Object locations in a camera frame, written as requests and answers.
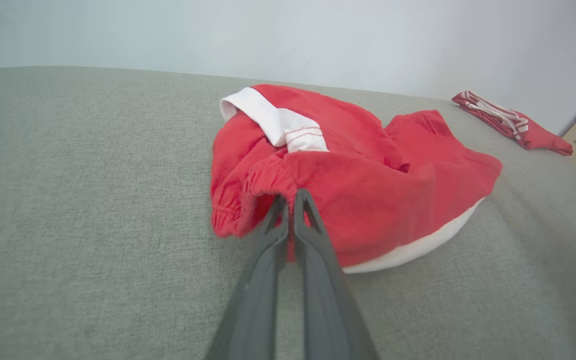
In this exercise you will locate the grey fabric sofa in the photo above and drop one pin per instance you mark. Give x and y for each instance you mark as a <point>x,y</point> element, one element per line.
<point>93,225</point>

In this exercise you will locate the red Bulls basketball jersey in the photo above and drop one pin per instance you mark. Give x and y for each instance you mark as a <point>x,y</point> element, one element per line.
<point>508,122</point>

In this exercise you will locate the red shorts with white trim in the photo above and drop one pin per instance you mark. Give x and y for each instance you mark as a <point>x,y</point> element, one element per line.
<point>368,190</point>

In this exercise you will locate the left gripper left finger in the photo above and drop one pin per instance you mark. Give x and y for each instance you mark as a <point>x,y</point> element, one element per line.
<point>260,300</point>

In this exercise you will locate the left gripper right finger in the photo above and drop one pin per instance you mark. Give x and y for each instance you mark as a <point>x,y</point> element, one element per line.
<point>325,300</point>

